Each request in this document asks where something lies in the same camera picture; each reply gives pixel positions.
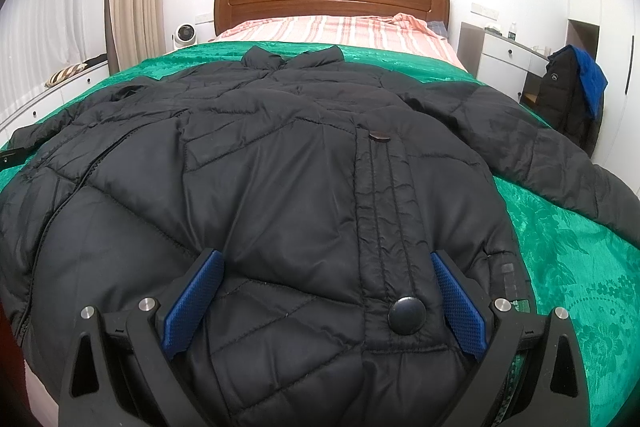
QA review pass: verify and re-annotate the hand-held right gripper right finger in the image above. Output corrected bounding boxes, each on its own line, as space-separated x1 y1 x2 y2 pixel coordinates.
430 249 593 427

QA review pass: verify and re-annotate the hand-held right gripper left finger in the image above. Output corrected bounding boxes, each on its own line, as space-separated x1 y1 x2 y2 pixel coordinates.
59 248 226 427

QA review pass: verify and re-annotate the black puffer jacket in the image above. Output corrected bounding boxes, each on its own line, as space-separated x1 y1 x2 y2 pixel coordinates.
0 46 640 427

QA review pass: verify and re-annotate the white window bench cabinet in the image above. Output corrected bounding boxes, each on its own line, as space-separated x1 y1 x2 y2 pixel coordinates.
0 59 121 138

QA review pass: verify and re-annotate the striped cushion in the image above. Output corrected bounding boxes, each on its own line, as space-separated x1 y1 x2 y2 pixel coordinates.
44 63 90 88

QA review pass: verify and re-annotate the green patterned blanket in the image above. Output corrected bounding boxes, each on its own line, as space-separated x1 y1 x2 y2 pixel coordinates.
0 38 640 427

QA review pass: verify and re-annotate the white sheer curtain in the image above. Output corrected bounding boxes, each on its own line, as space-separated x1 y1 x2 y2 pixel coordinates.
0 0 108 118

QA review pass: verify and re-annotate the small white fan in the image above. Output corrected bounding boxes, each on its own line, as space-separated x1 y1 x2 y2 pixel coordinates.
172 23 198 45

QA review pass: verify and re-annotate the black jacket on chair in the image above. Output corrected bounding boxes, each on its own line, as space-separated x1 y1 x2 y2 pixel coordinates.
537 47 603 158

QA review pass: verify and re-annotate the blue garment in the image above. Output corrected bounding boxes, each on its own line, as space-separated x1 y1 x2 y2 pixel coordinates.
570 46 609 120

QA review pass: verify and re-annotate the white wardrobe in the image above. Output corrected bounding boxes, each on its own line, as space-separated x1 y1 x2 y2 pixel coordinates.
567 0 640 178

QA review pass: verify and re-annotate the pink striped bed sheet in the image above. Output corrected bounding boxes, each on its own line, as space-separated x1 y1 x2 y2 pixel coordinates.
212 13 466 70

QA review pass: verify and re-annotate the dark red bed frame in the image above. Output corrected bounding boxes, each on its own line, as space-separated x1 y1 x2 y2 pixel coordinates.
0 302 27 413

